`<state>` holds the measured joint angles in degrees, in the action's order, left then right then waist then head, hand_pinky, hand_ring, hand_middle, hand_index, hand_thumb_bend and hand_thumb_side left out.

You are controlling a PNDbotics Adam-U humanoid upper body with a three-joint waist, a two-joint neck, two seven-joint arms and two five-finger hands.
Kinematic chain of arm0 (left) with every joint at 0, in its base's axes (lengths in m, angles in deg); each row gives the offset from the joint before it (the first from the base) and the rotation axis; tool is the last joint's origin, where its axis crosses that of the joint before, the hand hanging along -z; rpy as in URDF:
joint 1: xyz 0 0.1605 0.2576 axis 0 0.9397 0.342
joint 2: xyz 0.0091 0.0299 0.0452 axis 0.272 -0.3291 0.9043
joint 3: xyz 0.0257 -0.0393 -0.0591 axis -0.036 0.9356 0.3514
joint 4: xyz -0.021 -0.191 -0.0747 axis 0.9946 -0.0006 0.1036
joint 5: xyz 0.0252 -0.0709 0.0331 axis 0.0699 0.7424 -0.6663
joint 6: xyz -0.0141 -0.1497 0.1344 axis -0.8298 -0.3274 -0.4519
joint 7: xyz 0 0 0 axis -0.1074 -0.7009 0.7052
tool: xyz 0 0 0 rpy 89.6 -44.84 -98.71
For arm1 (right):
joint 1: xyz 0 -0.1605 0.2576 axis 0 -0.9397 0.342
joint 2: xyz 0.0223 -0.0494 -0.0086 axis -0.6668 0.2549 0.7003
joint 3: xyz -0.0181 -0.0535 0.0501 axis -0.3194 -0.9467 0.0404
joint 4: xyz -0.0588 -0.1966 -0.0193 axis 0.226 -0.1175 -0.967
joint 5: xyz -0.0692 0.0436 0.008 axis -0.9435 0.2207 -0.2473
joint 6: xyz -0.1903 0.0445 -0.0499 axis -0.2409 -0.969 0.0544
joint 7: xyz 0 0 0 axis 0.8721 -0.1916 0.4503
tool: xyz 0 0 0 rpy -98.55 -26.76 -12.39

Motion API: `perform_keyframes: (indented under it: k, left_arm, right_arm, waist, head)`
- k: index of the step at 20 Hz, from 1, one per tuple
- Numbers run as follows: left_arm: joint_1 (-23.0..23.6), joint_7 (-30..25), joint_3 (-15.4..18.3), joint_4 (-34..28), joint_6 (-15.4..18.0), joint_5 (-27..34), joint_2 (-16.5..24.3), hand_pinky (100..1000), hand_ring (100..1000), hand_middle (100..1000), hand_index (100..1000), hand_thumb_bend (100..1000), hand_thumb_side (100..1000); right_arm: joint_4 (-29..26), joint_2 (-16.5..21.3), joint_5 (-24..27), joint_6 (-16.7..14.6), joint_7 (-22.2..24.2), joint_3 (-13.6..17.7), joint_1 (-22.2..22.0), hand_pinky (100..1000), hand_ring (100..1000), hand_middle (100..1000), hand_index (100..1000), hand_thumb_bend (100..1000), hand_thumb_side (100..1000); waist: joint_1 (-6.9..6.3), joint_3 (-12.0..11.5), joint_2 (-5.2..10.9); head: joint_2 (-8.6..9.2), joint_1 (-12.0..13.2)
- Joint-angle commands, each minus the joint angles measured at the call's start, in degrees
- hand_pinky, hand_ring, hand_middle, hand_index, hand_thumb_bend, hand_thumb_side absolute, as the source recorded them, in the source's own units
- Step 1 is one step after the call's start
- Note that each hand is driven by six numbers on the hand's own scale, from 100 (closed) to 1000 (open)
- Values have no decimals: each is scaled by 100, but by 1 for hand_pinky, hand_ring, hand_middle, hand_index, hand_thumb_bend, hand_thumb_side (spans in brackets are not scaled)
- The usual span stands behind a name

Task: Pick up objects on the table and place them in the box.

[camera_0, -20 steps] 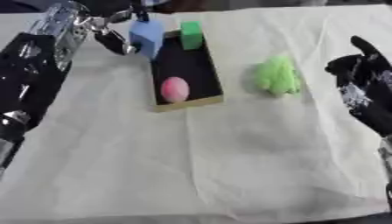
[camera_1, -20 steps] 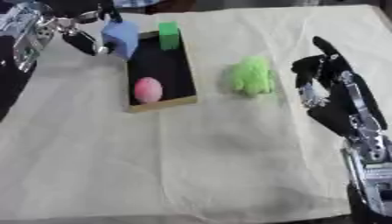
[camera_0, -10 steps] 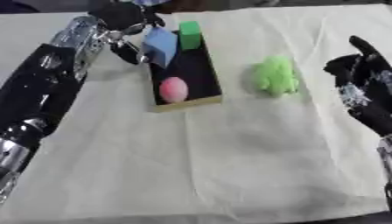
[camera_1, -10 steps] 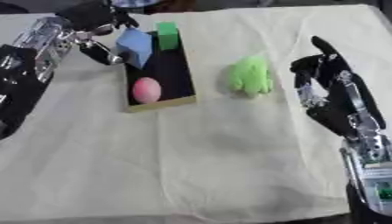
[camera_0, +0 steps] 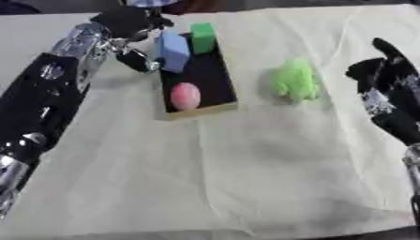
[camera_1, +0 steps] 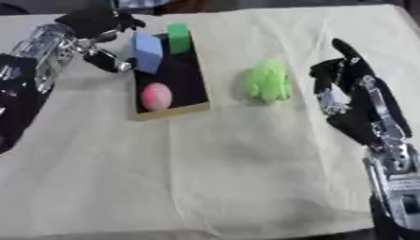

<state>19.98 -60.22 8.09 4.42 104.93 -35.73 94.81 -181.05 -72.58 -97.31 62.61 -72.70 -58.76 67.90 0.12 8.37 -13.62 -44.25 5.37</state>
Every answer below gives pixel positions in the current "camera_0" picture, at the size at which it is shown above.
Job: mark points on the light blue block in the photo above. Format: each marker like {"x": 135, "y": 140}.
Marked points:
{"x": 174, "y": 51}

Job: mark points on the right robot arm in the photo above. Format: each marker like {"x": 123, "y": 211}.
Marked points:
{"x": 413, "y": 175}

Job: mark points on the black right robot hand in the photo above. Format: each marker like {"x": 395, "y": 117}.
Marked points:
{"x": 391, "y": 84}

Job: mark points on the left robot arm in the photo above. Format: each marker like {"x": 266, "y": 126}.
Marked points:
{"x": 49, "y": 93}

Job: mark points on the cardboard box with black inside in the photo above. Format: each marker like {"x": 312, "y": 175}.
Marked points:
{"x": 199, "y": 84}

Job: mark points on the green soft toy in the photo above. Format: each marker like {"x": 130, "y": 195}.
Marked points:
{"x": 295, "y": 81}

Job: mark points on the green block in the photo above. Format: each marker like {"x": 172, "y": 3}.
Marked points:
{"x": 203, "y": 37}

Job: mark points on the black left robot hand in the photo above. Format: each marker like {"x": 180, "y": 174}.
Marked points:
{"x": 127, "y": 22}

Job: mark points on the pink ball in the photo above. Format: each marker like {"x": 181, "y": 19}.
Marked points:
{"x": 185, "y": 96}

